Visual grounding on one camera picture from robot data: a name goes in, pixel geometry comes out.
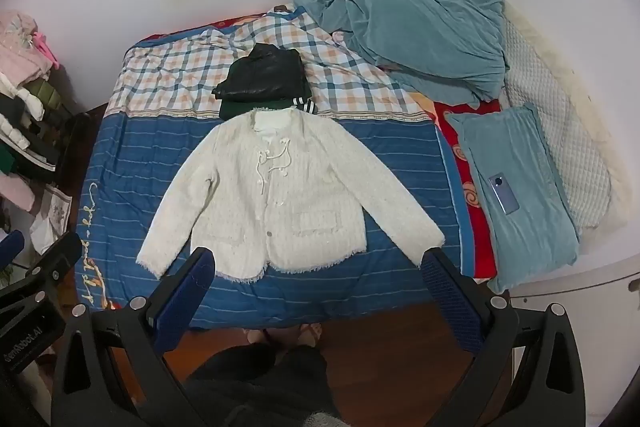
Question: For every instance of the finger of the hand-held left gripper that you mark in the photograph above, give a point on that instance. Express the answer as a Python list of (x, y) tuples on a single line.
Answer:
[(10, 248), (55, 264)]

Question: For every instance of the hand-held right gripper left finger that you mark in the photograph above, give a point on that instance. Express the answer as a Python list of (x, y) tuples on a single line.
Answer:
[(182, 302)]

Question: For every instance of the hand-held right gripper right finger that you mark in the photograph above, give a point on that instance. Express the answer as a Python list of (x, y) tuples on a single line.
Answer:
[(452, 302)]

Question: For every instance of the white fluffy towel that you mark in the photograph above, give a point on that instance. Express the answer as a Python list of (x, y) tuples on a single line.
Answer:
[(280, 187)]

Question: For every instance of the pile of hanging clothes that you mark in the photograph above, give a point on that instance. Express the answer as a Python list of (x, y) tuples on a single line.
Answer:
[(25, 107)]

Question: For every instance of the white paper bag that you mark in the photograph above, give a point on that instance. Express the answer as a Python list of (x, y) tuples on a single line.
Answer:
[(52, 212)]

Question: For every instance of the person's feet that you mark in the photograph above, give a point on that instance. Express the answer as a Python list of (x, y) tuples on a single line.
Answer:
[(285, 336)]

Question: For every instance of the person's dark trousers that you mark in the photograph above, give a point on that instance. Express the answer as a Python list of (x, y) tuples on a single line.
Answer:
[(265, 382)]

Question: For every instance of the blue smartphone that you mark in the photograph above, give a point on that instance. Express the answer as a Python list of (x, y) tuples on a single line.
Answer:
[(504, 193)]

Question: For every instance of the white furniture edge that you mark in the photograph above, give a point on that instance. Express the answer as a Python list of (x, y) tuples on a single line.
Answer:
[(575, 277)]

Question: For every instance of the blue and plaid bed sheet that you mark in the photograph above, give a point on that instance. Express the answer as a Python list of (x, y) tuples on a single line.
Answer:
[(140, 147)]

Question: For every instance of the teal velvet pillow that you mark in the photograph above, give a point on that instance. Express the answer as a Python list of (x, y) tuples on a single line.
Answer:
[(500, 137)]

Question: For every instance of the cream fleece blanket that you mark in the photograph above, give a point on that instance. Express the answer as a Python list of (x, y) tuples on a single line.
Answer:
[(617, 192)]

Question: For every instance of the green garment with striped cuffs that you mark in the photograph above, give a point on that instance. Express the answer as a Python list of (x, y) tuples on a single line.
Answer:
[(235, 108)]

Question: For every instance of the white quilted pad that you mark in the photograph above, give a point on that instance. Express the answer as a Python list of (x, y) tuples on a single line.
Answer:
[(560, 122)]

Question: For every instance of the black leather jacket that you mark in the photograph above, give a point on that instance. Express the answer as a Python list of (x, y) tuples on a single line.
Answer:
[(265, 72)]

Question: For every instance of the teal velvet blanket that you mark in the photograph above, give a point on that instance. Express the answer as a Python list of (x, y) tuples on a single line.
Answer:
[(420, 17)]

